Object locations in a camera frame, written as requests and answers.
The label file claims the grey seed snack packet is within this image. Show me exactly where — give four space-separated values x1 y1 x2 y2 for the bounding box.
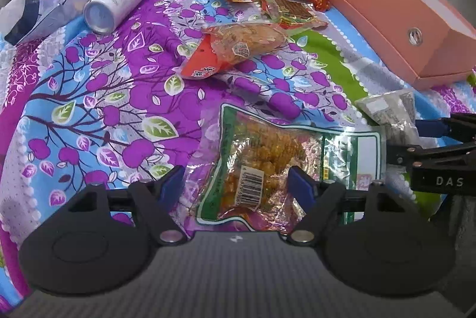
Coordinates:
355 89 419 146

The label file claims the green-edged fried snack packet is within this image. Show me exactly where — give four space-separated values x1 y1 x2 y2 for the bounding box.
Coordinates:
182 103 386 234

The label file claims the red clear snack packet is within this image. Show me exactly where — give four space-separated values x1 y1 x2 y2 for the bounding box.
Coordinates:
181 23 287 80

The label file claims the red green snack packet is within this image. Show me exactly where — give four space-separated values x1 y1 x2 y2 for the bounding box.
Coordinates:
259 0 328 31

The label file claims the pink cardboard box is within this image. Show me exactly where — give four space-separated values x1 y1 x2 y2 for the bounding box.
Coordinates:
330 0 475 89

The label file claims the purple floral bed sheet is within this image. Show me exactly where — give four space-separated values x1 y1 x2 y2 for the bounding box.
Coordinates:
1 0 475 317

